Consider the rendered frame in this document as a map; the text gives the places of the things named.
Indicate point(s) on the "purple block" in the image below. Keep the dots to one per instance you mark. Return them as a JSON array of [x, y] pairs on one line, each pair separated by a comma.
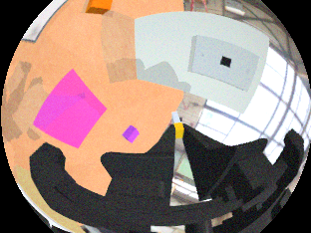
[[131, 133]]

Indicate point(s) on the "magenta flat square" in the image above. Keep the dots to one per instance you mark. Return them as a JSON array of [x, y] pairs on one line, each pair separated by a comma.
[[69, 111]]

